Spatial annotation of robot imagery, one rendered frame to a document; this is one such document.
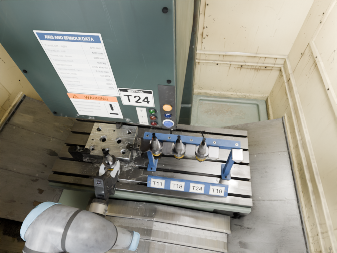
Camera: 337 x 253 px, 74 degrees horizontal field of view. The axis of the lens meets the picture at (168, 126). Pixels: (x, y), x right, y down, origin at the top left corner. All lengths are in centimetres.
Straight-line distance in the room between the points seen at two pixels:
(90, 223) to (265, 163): 119
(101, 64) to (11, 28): 21
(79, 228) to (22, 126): 142
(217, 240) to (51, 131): 143
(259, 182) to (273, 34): 99
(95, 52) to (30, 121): 150
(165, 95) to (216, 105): 149
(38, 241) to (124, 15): 61
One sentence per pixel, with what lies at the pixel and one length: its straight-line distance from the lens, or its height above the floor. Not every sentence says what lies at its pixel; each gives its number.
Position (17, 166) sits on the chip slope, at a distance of 189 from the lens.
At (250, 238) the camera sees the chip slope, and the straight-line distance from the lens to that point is 148.
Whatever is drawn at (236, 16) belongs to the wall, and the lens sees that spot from 166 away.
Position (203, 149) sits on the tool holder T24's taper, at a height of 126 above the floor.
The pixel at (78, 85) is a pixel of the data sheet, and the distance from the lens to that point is 70.
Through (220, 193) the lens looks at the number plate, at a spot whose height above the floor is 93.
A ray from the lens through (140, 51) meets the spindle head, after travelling 55.
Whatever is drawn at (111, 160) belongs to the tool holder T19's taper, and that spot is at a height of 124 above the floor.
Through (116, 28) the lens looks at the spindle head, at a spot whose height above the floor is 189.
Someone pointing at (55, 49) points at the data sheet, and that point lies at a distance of 64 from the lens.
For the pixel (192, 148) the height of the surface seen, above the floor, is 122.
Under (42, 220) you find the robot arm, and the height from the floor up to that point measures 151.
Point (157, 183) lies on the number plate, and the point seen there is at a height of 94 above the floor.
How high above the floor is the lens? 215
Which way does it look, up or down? 55 degrees down
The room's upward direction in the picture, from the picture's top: 4 degrees counter-clockwise
